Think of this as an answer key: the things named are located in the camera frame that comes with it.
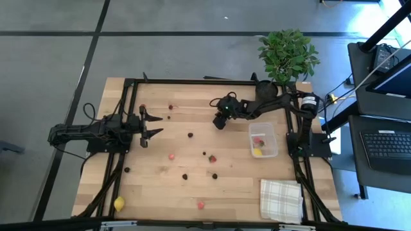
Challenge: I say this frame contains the black power adapter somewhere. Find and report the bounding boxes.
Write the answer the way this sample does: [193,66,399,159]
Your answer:
[372,44,400,74]

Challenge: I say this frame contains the black power cable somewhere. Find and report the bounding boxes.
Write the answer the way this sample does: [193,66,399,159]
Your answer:
[317,75,356,113]

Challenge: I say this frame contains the black diagonal post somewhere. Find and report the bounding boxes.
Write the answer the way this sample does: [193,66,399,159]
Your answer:
[358,0,411,53]

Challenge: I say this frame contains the green potted plant black pot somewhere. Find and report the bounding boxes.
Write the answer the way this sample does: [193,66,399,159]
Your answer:
[255,28,321,106]

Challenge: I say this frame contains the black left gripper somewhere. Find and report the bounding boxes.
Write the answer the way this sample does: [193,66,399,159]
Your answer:
[127,105,164,148]

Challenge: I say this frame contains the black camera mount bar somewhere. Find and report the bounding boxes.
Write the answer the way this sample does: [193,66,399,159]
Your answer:
[0,216,411,231]

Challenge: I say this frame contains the beige plaid cloth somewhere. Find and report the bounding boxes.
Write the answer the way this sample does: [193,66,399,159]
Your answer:
[259,178,304,225]

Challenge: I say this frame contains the black computer monitor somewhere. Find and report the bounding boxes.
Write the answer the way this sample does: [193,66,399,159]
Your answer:
[365,53,411,99]

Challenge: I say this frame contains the yellow floor cable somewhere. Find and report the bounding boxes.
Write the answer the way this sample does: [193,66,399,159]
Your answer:
[320,0,343,9]

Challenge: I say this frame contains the black desk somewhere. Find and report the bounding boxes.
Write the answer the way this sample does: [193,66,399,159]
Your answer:
[347,41,411,124]
[348,114,411,200]

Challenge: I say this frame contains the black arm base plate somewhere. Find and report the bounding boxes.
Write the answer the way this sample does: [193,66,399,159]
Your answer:
[286,132,333,158]
[85,128,133,154]

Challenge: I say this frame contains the dark left arm cable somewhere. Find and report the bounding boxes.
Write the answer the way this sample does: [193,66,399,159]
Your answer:
[82,102,98,123]

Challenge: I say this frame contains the white cable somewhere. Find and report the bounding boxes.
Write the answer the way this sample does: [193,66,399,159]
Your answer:
[351,38,411,94]

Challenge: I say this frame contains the grey chair base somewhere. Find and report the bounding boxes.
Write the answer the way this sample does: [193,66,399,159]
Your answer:
[0,140,26,155]

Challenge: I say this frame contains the clear plastic tupperware container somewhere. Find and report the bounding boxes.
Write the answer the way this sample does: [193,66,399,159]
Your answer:
[248,121,279,159]

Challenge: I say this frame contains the black keyboard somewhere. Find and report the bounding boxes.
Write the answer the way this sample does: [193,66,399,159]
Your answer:
[360,130,411,176]

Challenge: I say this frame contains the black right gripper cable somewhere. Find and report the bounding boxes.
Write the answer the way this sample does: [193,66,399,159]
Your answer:
[209,91,238,108]

